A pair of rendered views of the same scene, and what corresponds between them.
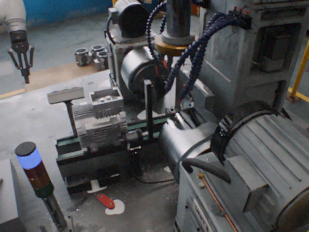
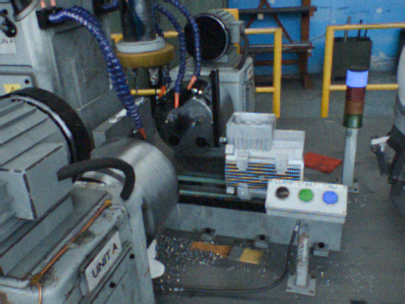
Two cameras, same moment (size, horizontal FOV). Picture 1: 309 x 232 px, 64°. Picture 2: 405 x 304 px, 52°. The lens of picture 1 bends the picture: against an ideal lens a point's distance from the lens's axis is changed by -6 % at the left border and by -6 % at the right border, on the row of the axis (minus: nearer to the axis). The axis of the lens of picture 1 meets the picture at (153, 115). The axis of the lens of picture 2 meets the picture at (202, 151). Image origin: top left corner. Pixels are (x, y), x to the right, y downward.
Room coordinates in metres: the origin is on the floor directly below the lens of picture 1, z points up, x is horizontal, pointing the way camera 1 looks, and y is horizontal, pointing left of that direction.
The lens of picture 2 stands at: (1.80, 0.70, 1.53)
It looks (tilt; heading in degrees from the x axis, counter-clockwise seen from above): 24 degrees down; 216
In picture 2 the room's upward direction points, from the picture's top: 3 degrees counter-clockwise
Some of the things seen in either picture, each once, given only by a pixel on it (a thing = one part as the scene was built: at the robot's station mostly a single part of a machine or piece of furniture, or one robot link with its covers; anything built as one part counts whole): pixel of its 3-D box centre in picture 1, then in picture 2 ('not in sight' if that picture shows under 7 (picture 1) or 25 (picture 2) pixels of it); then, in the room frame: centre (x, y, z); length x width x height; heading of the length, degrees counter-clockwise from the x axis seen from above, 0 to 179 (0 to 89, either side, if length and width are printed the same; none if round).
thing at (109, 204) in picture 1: (106, 201); not in sight; (0.61, 0.20, 0.81); 0.09 x 0.03 x 0.02; 50
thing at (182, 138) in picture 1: (202, 154); (197, 111); (0.63, -0.17, 1.04); 0.41 x 0.25 x 0.25; 18
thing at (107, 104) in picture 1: (106, 102); (251, 131); (0.87, 0.19, 1.11); 0.12 x 0.11 x 0.07; 109
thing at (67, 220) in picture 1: (46, 194); (352, 130); (0.50, 0.36, 1.01); 0.08 x 0.08 x 0.42; 18
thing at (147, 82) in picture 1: (148, 111); (216, 109); (0.78, 0.02, 1.12); 0.04 x 0.03 x 0.26; 108
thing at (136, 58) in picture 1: (144, 69); (107, 210); (1.29, 0.05, 1.04); 0.37 x 0.25 x 0.25; 18
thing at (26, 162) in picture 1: (28, 155); (357, 77); (0.50, 0.36, 1.19); 0.06 x 0.06 x 0.04
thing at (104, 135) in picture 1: (100, 123); (266, 163); (0.86, 0.23, 1.01); 0.20 x 0.19 x 0.19; 109
